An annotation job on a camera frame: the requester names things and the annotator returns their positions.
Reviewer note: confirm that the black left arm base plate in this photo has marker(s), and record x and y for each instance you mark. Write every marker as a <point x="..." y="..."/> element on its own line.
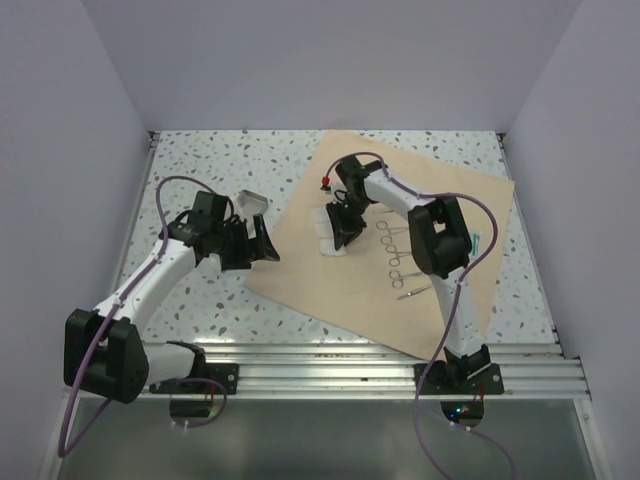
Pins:
<point x="214" y="378"/>

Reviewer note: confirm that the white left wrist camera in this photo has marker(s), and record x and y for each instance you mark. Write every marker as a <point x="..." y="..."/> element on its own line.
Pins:
<point x="234" y="212"/>

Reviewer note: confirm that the white gauze pad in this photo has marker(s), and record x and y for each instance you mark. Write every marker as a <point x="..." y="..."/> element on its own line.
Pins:
<point x="332" y="249"/>

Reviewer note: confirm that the aluminium rail frame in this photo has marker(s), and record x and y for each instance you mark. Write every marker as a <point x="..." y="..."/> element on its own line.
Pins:
<point x="287" y="355"/>

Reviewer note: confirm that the beige cloth mat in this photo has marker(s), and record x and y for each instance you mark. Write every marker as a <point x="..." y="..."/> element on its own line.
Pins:
<point x="374" y="288"/>

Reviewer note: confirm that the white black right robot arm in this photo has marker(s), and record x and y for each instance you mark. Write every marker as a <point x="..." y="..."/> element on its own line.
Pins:
<point x="440" y="246"/>

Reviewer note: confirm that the steel hemostat forceps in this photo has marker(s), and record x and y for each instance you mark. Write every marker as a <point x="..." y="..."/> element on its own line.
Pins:
<point x="389" y="230"/>
<point x="396" y="254"/>

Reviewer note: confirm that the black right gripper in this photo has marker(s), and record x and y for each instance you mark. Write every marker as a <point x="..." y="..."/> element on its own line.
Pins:
<point x="347" y="218"/>

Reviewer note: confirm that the teal blade packet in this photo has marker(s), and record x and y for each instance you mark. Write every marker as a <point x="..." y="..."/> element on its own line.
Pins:
<point x="476" y="243"/>

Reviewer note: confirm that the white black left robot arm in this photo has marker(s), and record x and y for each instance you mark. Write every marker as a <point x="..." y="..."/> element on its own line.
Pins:
<point x="104" y="353"/>

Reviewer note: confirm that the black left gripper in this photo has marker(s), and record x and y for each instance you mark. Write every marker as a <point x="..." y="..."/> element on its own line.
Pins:
<point x="249" y="246"/>

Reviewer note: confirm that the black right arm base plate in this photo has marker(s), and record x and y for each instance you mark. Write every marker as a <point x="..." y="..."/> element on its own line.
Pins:
<point x="439" y="381"/>

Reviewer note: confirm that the metal tray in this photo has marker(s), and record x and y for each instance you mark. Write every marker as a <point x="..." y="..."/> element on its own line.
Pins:
<point x="251" y="203"/>

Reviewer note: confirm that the steel tweezers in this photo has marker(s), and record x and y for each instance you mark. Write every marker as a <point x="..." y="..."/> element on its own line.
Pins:
<point x="414" y="292"/>

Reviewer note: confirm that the small steel scissors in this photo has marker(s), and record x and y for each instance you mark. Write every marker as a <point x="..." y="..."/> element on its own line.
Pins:
<point x="398" y="278"/>

